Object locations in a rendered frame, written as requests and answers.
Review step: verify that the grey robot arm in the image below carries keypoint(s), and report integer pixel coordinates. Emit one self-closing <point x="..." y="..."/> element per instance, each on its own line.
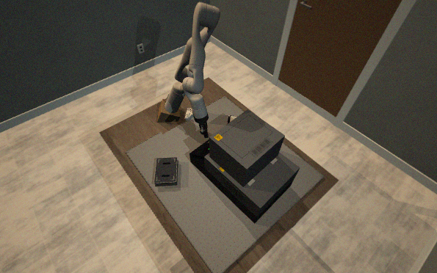
<point x="207" y="16"/>

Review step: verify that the black thermal cycler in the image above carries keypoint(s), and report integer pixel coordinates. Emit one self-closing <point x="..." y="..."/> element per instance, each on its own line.
<point x="242" y="160"/>

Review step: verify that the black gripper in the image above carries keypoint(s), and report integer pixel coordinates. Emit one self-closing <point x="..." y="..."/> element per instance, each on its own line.
<point x="203" y="125"/>

